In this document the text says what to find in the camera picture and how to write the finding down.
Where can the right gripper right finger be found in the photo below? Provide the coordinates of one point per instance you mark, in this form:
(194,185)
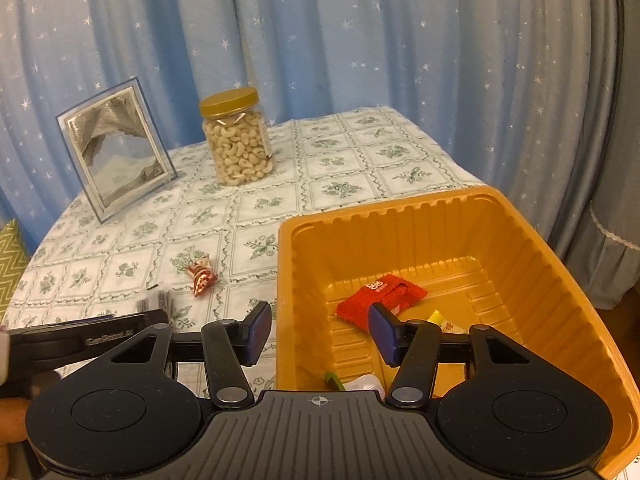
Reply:
(416,348)

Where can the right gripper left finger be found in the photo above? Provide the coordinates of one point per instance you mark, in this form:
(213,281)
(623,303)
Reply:
(224,347)

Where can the yellow red candy packet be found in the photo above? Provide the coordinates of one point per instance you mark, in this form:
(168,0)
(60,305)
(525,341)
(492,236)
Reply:
(446,326)

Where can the red square snack packet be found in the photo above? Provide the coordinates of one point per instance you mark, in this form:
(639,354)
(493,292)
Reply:
(393,292)

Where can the green white snack bag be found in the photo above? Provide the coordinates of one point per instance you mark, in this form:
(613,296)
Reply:
(367,382)

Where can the small red foil candy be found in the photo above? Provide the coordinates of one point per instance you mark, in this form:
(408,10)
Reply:
(202,274)

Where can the clear black snack packet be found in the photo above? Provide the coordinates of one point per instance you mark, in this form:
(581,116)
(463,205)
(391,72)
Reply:
(157,298)

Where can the person left hand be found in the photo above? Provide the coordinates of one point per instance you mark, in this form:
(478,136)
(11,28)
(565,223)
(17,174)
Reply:
(13,410)

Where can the floral white tablecloth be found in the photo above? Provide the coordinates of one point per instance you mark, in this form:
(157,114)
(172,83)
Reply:
(84,268)

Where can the green zigzag cushion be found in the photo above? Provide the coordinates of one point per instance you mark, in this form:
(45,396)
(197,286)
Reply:
(13,262)

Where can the orange plastic tray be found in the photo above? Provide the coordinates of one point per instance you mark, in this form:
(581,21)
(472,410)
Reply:
(478,260)

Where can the grey lace-trimmed cover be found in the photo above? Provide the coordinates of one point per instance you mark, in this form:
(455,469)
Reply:
(604,255)

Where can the blue framed sand picture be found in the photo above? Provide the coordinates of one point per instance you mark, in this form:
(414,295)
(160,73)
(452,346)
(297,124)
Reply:
(115,148)

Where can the cashew jar gold lid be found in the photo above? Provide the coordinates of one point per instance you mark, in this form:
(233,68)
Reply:
(235,128)

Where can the blue star curtain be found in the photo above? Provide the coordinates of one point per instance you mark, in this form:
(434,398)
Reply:
(516,91)

